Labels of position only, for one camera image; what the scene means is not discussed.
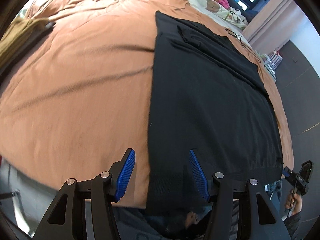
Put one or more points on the black knit sweater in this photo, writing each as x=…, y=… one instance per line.
x=206, y=96

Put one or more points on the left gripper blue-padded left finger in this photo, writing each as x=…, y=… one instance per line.
x=121, y=173

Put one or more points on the cream bear-print pillow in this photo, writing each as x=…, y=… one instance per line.
x=214, y=10

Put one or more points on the folded olive-brown garment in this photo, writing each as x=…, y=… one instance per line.
x=21, y=35

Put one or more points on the person's right hand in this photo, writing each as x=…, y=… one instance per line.
x=294, y=202

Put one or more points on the white bedside table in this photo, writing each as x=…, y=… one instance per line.
x=271, y=61

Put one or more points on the orange-brown duvet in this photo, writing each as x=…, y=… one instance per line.
x=82, y=96

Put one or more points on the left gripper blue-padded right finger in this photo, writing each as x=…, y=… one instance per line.
x=201, y=172

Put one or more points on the pink curtain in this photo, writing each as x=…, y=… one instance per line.
x=273, y=26

